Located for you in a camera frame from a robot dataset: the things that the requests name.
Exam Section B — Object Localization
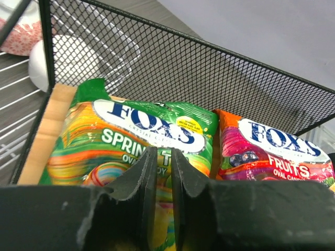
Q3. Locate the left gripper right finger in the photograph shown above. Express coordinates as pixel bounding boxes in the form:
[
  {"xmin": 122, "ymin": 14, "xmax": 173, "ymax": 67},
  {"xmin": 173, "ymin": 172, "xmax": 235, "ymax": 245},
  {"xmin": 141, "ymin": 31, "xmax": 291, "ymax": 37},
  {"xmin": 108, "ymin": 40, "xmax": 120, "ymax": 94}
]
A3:
[{"xmin": 172, "ymin": 149, "xmax": 334, "ymax": 250}]

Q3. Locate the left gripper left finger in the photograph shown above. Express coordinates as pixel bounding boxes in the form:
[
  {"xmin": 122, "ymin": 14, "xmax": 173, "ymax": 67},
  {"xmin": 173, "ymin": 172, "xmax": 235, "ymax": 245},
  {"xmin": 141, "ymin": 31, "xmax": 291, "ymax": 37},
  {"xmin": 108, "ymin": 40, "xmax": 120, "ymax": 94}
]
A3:
[{"xmin": 1, "ymin": 147, "xmax": 157, "ymax": 250}]

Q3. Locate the orange fruits candy bag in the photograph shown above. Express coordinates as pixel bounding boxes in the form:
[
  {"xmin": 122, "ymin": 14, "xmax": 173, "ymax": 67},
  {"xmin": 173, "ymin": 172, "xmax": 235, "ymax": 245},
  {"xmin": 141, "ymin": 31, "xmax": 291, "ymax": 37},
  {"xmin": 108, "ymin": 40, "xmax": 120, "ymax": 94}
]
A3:
[{"xmin": 215, "ymin": 109, "xmax": 334, "ymax": 191}]

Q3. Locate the green candy bag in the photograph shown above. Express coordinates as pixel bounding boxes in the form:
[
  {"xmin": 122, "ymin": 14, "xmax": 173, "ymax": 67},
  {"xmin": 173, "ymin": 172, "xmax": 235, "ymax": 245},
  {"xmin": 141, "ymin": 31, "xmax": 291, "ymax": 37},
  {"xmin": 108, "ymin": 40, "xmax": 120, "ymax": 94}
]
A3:
[{"xmin": 39, "ymin": 78, "xmax": 218, "ymax": 250}]

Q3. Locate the wooden two-tier wire shelf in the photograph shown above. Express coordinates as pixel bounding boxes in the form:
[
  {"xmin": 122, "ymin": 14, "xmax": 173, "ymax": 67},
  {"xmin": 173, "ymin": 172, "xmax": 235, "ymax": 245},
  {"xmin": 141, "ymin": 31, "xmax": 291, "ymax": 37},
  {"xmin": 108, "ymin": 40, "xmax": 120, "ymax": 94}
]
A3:
[{"xmin": 1, "ymin": 1, "xmax": 334, "ymax": 185}]

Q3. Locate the white bowl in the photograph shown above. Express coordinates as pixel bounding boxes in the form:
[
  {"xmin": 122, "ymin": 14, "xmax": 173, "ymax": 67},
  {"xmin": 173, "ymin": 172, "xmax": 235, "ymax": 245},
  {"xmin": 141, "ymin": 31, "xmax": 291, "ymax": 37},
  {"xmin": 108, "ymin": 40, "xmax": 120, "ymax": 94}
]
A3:
[{"xmin": 28, "ymin": 35, "xmax": 101, "ymax": 92}]

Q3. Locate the pink patterned bowl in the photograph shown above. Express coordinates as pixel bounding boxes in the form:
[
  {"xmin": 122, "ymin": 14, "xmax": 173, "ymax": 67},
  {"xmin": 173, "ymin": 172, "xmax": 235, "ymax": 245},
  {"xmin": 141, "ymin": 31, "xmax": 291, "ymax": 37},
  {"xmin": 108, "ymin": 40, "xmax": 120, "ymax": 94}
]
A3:
[{"xmin": 1, "ymin": 21, "xmax": 43, "ymax": 56}]

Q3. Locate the white wire dish rack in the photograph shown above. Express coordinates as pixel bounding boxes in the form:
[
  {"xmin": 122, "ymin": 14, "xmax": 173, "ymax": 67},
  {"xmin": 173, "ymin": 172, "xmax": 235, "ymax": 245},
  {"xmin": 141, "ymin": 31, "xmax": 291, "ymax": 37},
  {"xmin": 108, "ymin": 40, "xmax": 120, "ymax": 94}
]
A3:
[{"xmin": 1, "ymin": 1, "xmax": 142, "ymax": 169}]

